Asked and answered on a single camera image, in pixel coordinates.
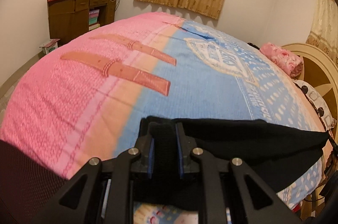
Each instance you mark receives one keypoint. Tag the pink floral folded quilt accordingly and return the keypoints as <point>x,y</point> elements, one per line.
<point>286,60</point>

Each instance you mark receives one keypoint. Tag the beige side curtain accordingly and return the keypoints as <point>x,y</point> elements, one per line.
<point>323,33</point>

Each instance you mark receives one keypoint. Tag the white pillow with grey pattern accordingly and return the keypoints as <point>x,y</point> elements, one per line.
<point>318,103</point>

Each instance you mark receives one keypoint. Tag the pink and blue bedspread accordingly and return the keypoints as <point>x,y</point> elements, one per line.
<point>86,99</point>

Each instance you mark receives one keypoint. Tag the small white cardboard box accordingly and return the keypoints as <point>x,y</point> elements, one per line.
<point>49,46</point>

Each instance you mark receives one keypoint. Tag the black knitted garment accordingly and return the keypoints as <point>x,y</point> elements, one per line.
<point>287,159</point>

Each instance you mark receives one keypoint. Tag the cream wooden headboard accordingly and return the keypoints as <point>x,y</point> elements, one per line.
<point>319,71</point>

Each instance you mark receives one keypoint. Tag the dark brown wooden desk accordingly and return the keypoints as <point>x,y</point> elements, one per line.
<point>69,19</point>

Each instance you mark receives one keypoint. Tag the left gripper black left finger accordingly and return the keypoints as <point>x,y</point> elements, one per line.
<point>99,192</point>

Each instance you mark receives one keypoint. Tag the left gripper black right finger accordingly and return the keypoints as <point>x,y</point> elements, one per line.
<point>231,192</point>

